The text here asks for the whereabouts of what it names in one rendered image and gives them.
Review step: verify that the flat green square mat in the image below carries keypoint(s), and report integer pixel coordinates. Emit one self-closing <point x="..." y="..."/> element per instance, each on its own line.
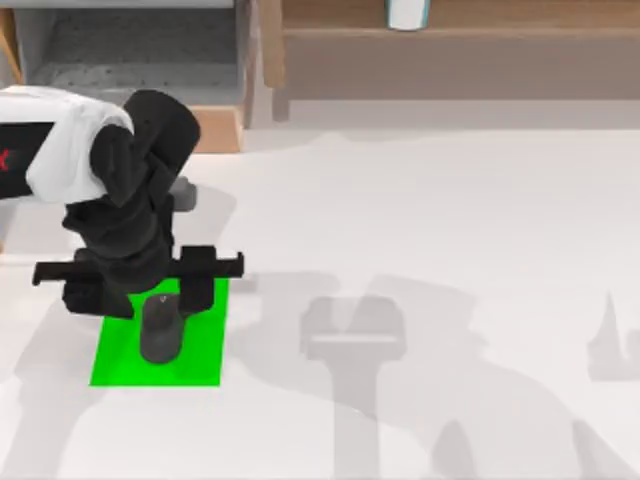
<point x="200" y="350"/>

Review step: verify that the pale grey rounded box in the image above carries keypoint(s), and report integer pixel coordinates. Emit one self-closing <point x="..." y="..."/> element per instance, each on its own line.
<point x="185" y="194"/>

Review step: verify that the pale wooden drawer front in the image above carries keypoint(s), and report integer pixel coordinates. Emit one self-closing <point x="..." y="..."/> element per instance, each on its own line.
<point x="217" y="129"/>

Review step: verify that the grey pierced drawer inside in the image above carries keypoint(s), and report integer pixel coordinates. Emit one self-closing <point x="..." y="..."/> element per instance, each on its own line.
<point x="140" y="55"/>

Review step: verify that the wooden cupboard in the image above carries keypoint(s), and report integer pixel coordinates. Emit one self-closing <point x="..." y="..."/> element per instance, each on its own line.
<point x="9" y="47"/>

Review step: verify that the wooden open shelf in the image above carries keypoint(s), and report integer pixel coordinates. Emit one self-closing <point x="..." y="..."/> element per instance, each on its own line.
<point x="450" y="65"/>

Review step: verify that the white and blue cup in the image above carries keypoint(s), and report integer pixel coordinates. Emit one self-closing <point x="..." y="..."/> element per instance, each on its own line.
<point x="407" y="14"/>

